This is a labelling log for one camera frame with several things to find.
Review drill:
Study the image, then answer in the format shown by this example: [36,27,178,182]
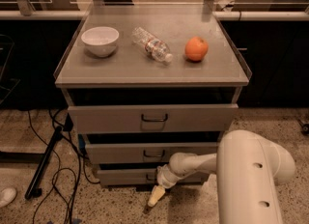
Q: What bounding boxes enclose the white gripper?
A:
[148,164,181,208]

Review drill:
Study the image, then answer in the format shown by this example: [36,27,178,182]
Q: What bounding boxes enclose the grey drawer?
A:
[68,88,238,134]
[96,161,212,187]
[82,131,220,164]

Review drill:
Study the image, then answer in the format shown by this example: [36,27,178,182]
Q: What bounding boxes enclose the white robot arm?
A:
[148,130,295,224]

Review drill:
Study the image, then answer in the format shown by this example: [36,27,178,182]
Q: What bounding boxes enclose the grey drawer cabinet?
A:
[53,3,253,193]

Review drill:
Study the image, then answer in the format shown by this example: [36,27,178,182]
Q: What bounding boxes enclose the black metal bar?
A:
[24,126,62,200]

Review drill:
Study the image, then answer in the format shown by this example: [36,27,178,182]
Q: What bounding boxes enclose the clear plastic water bottle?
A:
[131,27,173,65]

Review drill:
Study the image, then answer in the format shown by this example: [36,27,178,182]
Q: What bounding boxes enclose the orange fruit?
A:
[184,37,209,62]

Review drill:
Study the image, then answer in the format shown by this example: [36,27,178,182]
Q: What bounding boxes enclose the white shoe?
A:
[0,187,17,208]

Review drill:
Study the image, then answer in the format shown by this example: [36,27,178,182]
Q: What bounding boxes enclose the white ceramic bowl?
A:
[81,26,120,57]

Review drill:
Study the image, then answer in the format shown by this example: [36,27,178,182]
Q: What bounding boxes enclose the black caster wheel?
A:
[297,119,309,135]

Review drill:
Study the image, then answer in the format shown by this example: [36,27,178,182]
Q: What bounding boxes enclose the black floor cables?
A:
[26,107,100,224]

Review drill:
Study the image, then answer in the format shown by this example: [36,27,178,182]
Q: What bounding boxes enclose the white horizontal rail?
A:
[0,11,309,21]

